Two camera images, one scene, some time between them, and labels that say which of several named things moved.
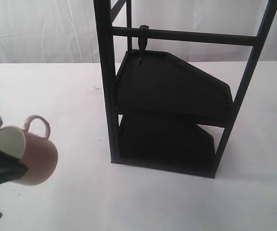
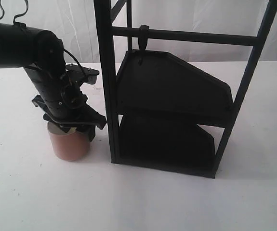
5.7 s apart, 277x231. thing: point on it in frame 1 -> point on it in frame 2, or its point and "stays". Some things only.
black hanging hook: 142,39 stays
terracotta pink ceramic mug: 38,154 -> 70,146
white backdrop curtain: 34,32 stays
